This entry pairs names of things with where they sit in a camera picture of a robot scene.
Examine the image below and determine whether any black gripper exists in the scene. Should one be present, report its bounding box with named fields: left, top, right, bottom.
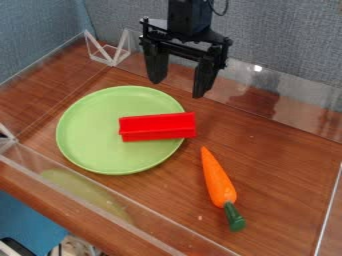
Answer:
left=140, top=17, right=232, bottom=98

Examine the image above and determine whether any red rectangular block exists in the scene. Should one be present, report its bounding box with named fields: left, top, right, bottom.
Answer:
left=119, top=112, right=196, bottom=142

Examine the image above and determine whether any orange toy carrot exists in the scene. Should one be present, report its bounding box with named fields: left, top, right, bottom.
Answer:
left=200, top=147, right=246, bottom=232

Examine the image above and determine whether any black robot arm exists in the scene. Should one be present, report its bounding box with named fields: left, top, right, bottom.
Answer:
left=139, top=0, right=232, bottom=98

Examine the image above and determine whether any green plate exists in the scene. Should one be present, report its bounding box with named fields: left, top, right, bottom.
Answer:
left=56, top=85, right=184, bottom=175

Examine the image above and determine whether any clear acrylic corner bracket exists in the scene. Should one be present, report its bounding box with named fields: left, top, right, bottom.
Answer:
left=84, top=29, right=132, bottom=67

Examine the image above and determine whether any black cable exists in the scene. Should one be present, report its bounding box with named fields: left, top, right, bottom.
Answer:
left=206, top=0, right=230, bottom=17

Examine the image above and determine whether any clear acrylic back wall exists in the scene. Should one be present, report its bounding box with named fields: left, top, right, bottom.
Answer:
left=118, top=28, right=342, bottom=144

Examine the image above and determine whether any clear acrylic wall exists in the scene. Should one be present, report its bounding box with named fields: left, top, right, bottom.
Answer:
left=0, top=33, right=107, bottom=145
left=118, top=28, right=342, bottom=144
left=0, top=144, right=240, bottom=256

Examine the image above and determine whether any clear acrylic left wall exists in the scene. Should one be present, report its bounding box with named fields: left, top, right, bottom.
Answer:
left=0, top=33, right=107, bottom=145

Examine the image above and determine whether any clear acrylic front wall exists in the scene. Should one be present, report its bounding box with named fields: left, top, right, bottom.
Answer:
left=0, top=144, right=240, bottom=256

